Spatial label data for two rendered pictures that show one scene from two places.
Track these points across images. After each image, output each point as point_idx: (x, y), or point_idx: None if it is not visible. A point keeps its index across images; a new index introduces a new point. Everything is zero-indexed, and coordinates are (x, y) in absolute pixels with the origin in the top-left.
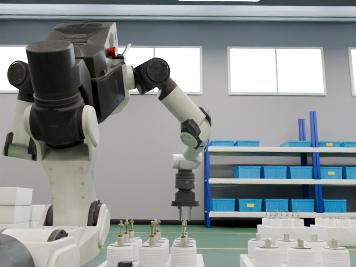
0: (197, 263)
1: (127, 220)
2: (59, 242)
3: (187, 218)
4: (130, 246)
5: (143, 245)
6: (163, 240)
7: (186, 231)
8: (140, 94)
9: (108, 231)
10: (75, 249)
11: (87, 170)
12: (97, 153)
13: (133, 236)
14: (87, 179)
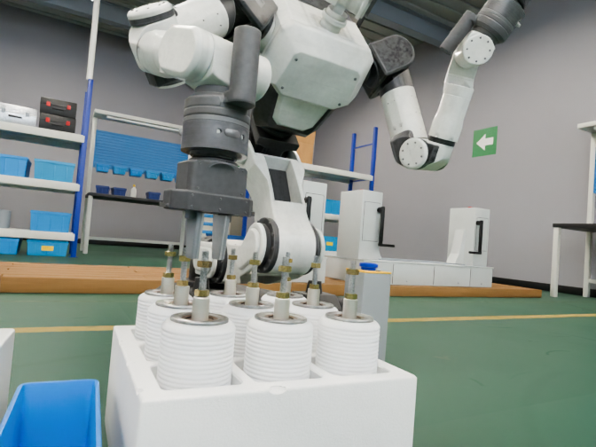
0: (137, 343)
1: (314, 257)
2: (201, 242)
3: (198, 252)
4: (265, 295)
5: (244, 294)
6: (236, 304)
7: (194, 294)
8: (262, 30)
9: (251, 256)
10: (206, 250)
11: (247, 189)
12: (247, 168)
13: (343, 309)
14: (254, 198)
